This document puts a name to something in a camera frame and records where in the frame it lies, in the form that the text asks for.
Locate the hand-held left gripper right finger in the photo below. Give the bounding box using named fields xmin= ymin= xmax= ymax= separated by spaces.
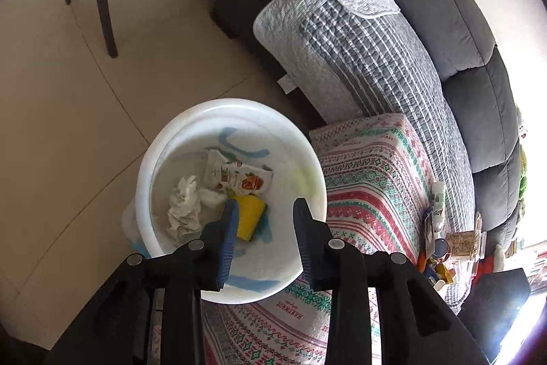
xmin=293 ymin=197 xmax=490 ymax=365

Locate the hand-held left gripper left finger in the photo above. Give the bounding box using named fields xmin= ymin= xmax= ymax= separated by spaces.
xmin=43 ymin=198 xmax=240 ymax=365

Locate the white plastic bin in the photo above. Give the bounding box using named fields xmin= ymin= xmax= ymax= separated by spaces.
xmin=136 ymin=99 xmax=329 ymax=304

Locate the metal can red label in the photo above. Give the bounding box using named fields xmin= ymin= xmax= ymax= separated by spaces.
xmin=429 ymin=237 xmax=451 ymax=263

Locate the white drink bottle green label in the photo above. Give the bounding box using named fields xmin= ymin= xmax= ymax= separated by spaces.
xmin=429 ymin=180 xmax=446 ymax=235

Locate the crumpled white tissue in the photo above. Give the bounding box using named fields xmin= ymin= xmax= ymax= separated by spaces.
xmin=166 ymin=175 xmax=201 ymax=241

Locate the white snack packet orange print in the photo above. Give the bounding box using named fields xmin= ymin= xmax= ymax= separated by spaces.
xmin=203 ymin=149 xmax=274 ymax=197

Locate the red green patterned blanket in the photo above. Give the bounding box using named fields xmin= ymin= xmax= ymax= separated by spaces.
xmin=201 ymin=113 xmax=437 ymax=365

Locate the clear bag of seeds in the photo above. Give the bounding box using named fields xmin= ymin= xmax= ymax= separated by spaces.
xmin=446 ymin=230 xmax=479 ymax=261

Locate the grey striped quilt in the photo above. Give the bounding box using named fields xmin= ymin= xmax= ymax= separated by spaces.
xmin=253 ymin=0 xmax=477 ymax=314

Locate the green plush toy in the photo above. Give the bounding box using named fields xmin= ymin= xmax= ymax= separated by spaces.
xmin=518 ymin=147 xmax=531 ymax=199

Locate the white plush toy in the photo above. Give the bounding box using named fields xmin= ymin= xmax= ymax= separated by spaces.
xmin=515 ymin=106 xmax=529 ymax=141

